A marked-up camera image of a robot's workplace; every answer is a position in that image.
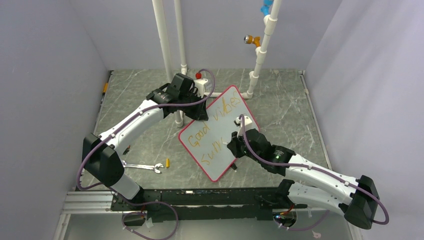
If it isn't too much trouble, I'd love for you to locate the silver open-end wrench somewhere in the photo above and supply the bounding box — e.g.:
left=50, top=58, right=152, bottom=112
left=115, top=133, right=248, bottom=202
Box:
left=121, top=160, right=164, bottom=174

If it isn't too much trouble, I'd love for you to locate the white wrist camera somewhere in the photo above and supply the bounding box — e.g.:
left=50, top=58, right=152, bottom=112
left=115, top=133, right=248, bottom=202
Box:
left=234, top=114, right=259, bottom=137
left=194, top=72, right=213, bottom=98

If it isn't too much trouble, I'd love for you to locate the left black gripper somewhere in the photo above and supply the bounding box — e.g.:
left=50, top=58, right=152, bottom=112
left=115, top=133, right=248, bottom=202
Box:
left=179, top=90, right=208, bottom=121

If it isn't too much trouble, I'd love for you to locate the orange nozzle fitting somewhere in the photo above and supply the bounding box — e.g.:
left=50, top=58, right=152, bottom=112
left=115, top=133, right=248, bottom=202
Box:
left=243, top=35, right=261, bottom=48

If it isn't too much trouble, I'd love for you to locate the blue pipe fitting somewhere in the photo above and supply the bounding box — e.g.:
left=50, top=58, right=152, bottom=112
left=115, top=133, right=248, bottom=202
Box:
left=260, top=0, right=274, bottom=16

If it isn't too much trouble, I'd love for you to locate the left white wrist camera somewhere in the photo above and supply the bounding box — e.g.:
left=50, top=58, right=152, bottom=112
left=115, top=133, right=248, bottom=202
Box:
left=194, top=72, right=213, bottom=98

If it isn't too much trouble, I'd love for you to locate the white PVC pipe frame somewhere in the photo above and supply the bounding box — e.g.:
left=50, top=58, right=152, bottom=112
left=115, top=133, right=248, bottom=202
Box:
left=151, top=0, right=282, bottom=129

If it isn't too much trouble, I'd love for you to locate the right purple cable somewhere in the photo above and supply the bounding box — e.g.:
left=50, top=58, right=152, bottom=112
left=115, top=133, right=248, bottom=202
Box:
left=239, top=114, right=390, bottom=232

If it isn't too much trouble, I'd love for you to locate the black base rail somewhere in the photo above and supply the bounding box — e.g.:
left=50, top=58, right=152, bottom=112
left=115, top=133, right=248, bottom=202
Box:
left=111, top=187, right=306, bottom=223

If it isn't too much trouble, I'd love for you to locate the red-framed whiteboard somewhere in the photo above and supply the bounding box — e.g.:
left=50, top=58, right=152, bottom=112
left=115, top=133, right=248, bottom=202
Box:
left=178, top=85, right=260, bottom=182

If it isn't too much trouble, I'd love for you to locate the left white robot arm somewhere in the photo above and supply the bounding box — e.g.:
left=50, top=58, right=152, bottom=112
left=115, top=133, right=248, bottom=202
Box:
left=80, top=73, right=215, bottom=210

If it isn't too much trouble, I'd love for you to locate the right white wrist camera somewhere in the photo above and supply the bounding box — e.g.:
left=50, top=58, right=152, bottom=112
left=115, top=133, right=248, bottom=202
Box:
left=234, top=114, right=259, bottom=137

